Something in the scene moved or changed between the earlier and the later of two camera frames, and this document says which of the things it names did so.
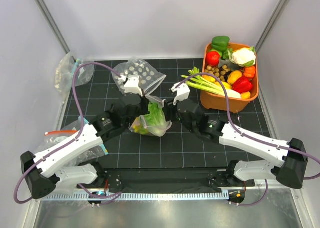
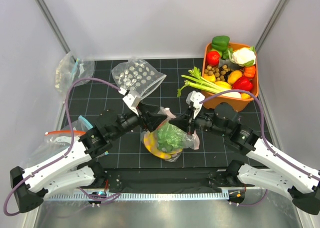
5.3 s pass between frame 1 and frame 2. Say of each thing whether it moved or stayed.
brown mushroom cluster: stayed
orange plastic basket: stayed
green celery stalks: stayed
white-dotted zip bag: stayed
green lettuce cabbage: moved
